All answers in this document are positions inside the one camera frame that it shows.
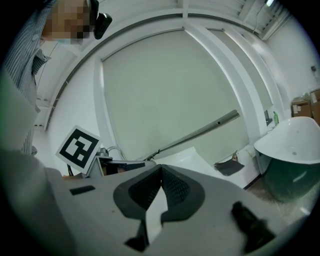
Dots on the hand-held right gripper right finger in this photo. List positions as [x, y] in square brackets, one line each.
[212, 200]

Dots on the chrome faucet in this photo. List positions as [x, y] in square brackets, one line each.
[116, 150]

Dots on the large grey window blind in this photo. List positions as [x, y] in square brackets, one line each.
[170, 95]

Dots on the white table with sink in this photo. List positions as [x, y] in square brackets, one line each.
[185, 157]

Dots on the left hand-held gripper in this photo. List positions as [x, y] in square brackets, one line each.
[77, 147]

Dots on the person's head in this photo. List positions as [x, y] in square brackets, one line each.
[67, 17]

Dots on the narrow grey window blind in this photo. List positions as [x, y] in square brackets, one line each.
[250, 70]

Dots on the green bottle with white cap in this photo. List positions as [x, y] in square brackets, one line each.
[275, 118]

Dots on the black head-worn camera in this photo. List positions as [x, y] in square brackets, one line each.
[102, 23]

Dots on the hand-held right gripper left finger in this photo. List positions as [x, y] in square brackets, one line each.
[95, 220]

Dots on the blue face mask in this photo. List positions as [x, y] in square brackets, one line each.
[67, 41]

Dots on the dark cloth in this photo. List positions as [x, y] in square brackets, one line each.
[228, 168]

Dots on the dark green bathtub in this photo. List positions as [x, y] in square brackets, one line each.
[292, 160]

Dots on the person's striped shirt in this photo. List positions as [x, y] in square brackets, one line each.
[22, 50]

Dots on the cardboard box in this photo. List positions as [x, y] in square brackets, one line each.
[301, 106]
[315, 105]

